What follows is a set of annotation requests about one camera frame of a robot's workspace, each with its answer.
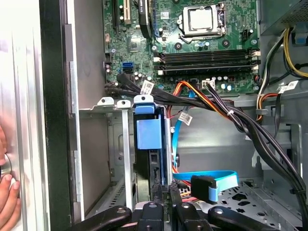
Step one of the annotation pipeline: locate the grey disk bay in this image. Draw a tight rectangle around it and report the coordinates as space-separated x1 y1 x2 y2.
78 96 179 217

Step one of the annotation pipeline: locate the red orange yellow power wire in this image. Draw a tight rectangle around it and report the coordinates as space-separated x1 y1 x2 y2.
173 81 231 203

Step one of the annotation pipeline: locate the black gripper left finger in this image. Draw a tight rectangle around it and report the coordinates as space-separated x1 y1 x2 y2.
72 183 167 231

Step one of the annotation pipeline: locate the yellow black wire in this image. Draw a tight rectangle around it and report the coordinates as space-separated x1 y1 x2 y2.
261 27 308 92

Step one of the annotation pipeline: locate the blue data wire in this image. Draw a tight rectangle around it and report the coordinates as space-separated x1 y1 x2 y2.
172 89 239 204

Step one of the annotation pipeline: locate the hard disk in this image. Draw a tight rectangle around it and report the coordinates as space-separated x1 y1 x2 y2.
133 94 174 193

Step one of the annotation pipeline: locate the green motherboard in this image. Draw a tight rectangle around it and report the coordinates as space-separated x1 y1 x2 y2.
102 0 262 97

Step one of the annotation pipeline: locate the person's hand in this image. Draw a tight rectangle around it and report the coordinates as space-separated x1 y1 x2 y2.
0 125 22 231

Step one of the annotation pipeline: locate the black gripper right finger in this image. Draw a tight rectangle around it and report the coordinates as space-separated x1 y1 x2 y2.
168 182 282 231

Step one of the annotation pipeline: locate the black cable bundle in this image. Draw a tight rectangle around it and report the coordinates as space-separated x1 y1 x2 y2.
105 73 308 231

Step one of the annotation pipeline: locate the CPU socket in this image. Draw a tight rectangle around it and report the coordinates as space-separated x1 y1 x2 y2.
177 1 227 43

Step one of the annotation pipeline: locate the grey power supply unit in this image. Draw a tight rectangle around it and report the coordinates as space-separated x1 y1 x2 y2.
259 0 308 37

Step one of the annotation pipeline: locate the silver CPU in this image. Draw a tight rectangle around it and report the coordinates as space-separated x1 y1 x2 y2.
187 8 215 32

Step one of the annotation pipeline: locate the black open PC case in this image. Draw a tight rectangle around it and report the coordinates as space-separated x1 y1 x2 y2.
39 0 308 231

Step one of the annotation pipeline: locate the black graphics card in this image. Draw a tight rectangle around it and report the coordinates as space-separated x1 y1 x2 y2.
138 0 155 39

